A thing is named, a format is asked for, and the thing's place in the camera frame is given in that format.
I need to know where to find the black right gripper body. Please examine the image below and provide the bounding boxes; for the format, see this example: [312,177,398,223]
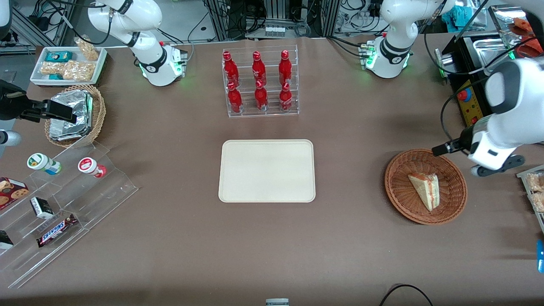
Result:
[0,80,28,122]

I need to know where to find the triangular white sandwich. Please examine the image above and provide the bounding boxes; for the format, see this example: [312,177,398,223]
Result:
[408,172,440,212]

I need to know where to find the light wicker basket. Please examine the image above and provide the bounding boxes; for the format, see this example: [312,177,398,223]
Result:
[44,85,106,148]

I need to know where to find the white snack tray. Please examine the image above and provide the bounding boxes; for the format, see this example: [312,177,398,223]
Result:
[30,46,108,86]

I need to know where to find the brown wicker basket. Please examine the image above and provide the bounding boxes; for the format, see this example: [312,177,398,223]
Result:
[385,148,468,225]

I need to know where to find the white tray with snacks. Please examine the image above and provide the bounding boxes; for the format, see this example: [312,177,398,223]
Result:
[516,165,544,235]

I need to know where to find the cream rectangular tray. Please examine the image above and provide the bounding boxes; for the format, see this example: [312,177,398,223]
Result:
[218,139,316,203]

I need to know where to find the aluminium foil container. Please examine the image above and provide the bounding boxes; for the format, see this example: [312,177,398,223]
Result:
[49,90,94,142]

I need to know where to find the yellow control panel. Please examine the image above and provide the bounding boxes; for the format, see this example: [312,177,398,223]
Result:
[458,79,485,127]

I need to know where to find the small clear snack bag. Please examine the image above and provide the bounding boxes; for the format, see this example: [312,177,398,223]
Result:
[40,62,65,77]

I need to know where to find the large clear snack bag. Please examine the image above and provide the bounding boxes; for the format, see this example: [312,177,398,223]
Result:
[62,60,96,82]

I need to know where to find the green lid yogurt cup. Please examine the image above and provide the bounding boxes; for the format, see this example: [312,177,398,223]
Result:
[27,153,62,176]

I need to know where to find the red lid yogurt cup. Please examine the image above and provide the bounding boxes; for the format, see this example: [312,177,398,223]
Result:
[78,157,107,179]

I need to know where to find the upright clear snack bag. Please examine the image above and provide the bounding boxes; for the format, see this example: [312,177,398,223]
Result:
[74,36,101,61]

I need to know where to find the black appliance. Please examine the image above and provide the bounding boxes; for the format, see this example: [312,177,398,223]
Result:
[434,33,544,128]

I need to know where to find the red cookie box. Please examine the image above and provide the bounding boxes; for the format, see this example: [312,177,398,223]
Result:
[0,177,30,211]

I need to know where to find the metal pan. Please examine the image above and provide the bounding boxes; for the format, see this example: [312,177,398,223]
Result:
[472,37,513,65]

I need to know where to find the clear acrylic stepped shelf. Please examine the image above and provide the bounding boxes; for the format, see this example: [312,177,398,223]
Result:
[0,140,139,289]

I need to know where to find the black and white carton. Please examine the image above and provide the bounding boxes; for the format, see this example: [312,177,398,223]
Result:
[30,197,55,220]

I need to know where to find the orange snack bag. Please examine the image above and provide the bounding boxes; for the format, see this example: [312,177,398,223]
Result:
[515,37,544,59]
[509,17,534,35]

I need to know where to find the Snickers chocolate bar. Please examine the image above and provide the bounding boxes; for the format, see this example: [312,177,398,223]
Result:
[36,214,78,248]

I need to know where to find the red cola bottle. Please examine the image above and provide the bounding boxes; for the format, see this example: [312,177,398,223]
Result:
[254,80,269,112]
[278,50,293,85]
[252,51,266,87]
[227,82,243,113]
[279,82,293,112]
[223,51,239,88]

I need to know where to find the clear acrylic bottle rack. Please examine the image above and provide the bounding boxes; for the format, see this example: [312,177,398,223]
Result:
[221,45,300,119]

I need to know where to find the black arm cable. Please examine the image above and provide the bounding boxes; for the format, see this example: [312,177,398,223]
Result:
[440,74,493,147]

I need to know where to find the black looped cable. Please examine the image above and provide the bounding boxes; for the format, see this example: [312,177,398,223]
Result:
[378,283,434,306]

